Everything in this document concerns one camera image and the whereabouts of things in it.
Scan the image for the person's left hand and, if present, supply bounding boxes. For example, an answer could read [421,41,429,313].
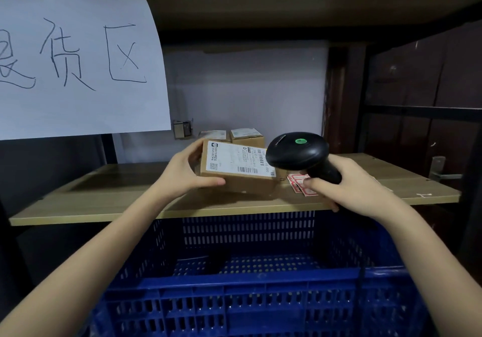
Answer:
[152,139,226,200]

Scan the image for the person's right hand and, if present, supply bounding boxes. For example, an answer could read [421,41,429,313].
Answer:
[303,155,392,220]

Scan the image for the cardboard box with shipping label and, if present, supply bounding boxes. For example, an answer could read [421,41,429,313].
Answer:
[200,139,288,195]
[229,127,267,149]
[198,130,231,144]

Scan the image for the red white sticker sheets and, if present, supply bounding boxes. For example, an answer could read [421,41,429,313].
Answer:
[286,173,319,198]

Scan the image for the black barcode scanner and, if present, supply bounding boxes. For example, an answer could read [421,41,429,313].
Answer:
[265,132,342,185]

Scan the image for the blue plastic crate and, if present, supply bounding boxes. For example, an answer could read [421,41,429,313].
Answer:
[90,210,430,337]

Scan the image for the person's right forearm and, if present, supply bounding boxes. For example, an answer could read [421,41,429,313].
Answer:
[376,193,482,313]

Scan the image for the person's left forearm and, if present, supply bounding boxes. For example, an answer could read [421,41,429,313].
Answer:
[0,184,170,337]

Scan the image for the wooden shelf board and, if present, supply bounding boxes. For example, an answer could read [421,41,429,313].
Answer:
[9,152,462,227]

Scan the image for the white paper sign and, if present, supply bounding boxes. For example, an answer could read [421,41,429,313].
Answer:
[0,0,172,141]

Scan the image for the dark wooden door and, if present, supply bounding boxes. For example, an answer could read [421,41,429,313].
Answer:
[323,22,482,213]

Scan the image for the wall socket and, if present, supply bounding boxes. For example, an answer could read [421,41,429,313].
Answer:
[173,119,194,139]

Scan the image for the metal door handle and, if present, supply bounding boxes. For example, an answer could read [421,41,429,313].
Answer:
[428,155,463,183]

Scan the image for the black metal shelf frame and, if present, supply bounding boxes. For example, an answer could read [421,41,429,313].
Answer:
[0,46,482,281]

